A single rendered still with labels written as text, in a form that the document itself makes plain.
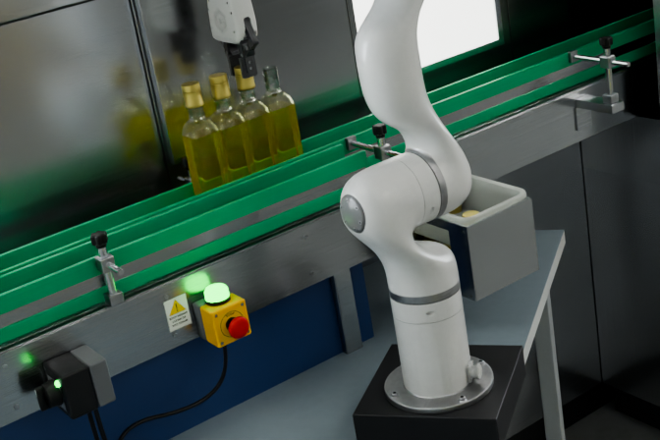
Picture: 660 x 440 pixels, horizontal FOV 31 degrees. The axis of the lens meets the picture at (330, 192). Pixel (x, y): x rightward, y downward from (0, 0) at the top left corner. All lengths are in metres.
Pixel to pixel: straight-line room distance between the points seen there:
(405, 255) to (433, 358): 0.20
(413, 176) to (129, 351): 0.59
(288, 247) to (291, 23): 0.51
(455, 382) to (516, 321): 0.40
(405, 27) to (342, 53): 0.72
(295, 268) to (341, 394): 0.25
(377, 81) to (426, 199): 0.21
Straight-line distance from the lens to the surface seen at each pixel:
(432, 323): 1.96
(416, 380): 2.02
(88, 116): 2.29
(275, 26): 2.43
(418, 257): 1.89
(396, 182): 1.85
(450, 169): 1.91
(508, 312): 2.43
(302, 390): 2.26
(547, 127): 2.72
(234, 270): 2.14
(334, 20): 2.51
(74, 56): 2.26
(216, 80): 2.21
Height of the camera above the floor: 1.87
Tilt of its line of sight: 20 degrees down
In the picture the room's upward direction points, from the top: 10 degrees counter-clockwise
